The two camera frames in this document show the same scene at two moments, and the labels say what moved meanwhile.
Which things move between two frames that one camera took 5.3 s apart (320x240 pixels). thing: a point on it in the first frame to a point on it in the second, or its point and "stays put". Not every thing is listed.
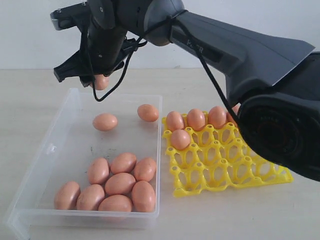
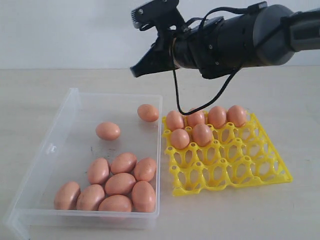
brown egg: [196, 118] stays put
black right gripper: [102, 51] to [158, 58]
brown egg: [217, 116] stays put
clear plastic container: [64, 154] stays put
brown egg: [180, 139] stays put
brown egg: [101, 82] to [201, 134]
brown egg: [123, 163] stays put
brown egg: [104, 122] to [108, 131]
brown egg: [147, 112] stays put
